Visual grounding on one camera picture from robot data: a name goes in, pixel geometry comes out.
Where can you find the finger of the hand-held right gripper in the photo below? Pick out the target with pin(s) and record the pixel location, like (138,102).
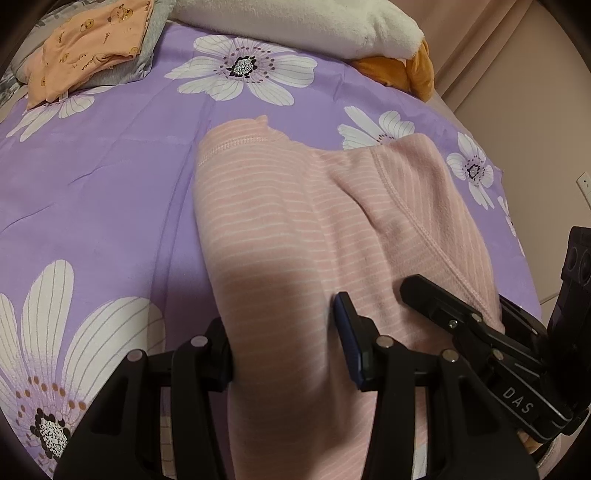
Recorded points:
(429,297)
(524,321)

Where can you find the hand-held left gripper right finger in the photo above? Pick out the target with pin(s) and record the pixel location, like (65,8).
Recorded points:
(347,332)

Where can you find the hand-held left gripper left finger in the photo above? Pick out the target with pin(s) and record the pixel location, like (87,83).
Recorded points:
(222,364)

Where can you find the pink striped shirt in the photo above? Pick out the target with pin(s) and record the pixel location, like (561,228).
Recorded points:
(277,230)

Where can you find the purple floral bed sheet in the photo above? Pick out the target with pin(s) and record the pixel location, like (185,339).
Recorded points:
(115,184)

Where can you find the white plush blanket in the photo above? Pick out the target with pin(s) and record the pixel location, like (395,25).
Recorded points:
(300,23)

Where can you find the grey pillow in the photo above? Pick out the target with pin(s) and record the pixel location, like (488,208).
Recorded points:
(141,64)

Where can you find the orange printed garment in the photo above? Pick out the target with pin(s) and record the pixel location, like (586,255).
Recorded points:
(83,50)

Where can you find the white wall outlet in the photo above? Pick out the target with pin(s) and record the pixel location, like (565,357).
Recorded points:
(584,183)

